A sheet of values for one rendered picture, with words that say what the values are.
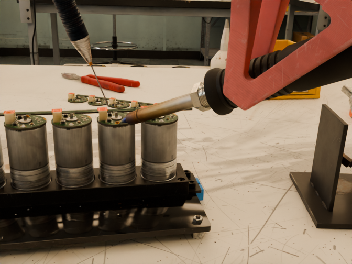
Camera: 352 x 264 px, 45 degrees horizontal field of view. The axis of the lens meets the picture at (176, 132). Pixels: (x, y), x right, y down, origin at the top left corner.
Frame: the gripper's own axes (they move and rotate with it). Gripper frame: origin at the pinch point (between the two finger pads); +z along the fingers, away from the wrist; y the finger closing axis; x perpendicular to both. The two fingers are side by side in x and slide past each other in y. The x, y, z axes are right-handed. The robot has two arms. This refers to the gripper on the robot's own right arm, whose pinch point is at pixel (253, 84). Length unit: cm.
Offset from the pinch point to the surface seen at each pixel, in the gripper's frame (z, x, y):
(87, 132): 8.9, -6.7, 1.2
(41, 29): 220, -292, -285
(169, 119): 6.5, -3.8, -2.5
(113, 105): 20.2, -16.6, -17.1
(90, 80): 24.2, -24.9, -22.7
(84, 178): 11.5, -5.3, 1.7
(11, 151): 11.2, -9.1, 4.5
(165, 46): 183, -191, -364
